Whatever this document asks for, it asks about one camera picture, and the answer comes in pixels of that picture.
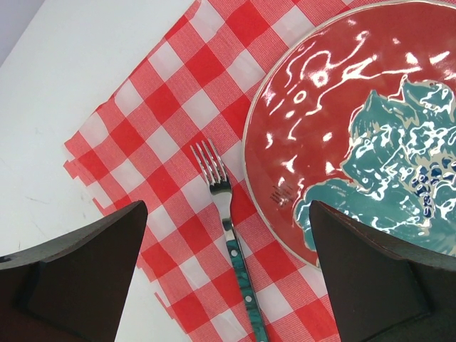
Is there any fork with green handle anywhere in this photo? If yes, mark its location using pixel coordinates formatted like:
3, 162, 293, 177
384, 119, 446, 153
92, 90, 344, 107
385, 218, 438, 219
190, 140, 269, 342

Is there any red white checkered cloth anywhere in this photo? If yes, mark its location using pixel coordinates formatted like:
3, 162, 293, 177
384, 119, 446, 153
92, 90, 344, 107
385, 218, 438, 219
62, 0, 456, 342

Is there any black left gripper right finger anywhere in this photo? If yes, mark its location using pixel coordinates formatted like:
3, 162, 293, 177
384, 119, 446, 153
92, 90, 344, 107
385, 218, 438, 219
309, 201, 455, 341

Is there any red teal ceramic plate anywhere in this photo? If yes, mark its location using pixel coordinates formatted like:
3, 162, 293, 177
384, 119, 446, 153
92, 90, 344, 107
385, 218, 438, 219
243, 1, 455, 266

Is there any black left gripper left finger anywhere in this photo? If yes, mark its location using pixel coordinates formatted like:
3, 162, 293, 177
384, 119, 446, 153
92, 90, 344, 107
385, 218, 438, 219
1, 201, 147, 341

